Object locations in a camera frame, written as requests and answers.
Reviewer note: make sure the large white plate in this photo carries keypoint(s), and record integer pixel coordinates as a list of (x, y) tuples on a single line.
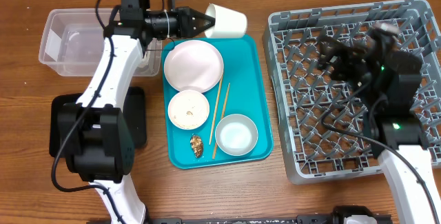
[(193, 65)]

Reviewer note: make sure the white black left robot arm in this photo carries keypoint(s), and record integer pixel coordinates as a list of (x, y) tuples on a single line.
[(97, 147)]

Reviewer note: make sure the white cup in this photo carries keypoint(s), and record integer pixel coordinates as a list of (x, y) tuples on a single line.
[(229, 24)]

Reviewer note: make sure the brown food scrap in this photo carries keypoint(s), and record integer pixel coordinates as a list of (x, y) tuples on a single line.
[(196, 145)]

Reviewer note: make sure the grey dishwasher rack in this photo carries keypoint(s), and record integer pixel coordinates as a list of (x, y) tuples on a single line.
[(311, 153)]

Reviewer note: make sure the white bowl with rice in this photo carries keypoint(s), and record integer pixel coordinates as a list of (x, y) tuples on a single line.
[(188, 109)]

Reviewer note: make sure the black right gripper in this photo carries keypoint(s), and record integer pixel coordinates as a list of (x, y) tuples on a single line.
[(345, 53)]

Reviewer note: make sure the teal plastic tray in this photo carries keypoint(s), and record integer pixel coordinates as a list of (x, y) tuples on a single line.
[(243, 82)]

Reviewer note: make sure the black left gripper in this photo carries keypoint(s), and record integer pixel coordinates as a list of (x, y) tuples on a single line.
[(185, 20)]

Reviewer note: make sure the clear plastic waste bin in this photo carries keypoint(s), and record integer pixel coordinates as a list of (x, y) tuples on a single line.
[(72, 42)]

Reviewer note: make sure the wooden chopstick left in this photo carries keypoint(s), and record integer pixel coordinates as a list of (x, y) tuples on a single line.
[(215, 109)]

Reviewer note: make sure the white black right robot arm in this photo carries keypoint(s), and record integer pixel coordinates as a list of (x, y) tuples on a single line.
[(386, 78)]

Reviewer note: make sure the black waste tray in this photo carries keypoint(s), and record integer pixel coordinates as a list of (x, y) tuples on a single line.
[(133, 112)]

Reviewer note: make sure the grey white bowl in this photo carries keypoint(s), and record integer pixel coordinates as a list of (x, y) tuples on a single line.
[(236, 135)]

